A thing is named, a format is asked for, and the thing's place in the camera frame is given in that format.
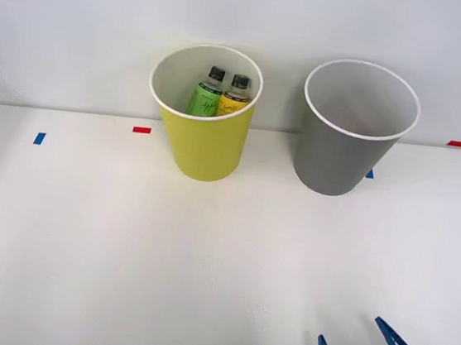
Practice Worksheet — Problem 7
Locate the grey plastic waste bin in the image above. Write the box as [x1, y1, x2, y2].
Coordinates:
[291, 54, 427, 205]

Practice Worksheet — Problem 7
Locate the yellow-green plastic waste bin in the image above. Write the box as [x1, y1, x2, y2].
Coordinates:
[137, 37, 268, 188]

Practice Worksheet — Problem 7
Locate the yellow label plastic bottle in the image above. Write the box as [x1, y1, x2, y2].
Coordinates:
[215, 70, 253, 120]

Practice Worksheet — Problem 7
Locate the green label plastic bottle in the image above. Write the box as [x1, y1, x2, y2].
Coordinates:
[185, 62, 229, 119]

